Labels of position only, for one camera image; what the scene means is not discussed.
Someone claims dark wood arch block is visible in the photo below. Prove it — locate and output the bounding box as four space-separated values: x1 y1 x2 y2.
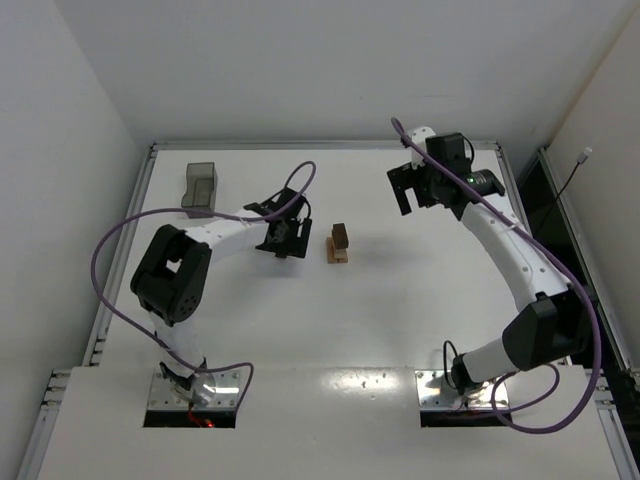
331 223 349 250

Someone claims smoky transparent plastic box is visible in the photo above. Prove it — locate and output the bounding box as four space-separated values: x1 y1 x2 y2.
181 162 218 219

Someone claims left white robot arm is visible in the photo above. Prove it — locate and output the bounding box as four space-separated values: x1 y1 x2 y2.
130 187 312 394

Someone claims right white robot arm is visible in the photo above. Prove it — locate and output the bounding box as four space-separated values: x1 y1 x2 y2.
387 127 597 393

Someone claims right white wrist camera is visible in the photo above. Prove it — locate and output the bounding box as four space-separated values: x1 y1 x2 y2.
405 126 436 170

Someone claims black wall cable with plug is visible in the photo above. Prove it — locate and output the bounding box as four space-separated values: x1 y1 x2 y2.
534 146 594 236

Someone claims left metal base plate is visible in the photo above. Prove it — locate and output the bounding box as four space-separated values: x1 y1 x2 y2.
147 370 242 412

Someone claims metal base plate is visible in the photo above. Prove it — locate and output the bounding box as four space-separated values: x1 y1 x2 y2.
147 370 242 412
415 368 511 412

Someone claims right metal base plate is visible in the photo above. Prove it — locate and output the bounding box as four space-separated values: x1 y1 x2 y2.
415 368 511 412

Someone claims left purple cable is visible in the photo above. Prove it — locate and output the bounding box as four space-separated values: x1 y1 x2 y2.
90 160 317 416

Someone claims purple cable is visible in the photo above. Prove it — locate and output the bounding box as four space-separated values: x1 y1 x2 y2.
90 160 317 416
390 116 602 433

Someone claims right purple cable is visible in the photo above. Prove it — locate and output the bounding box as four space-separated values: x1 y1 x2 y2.
390 116 602 433

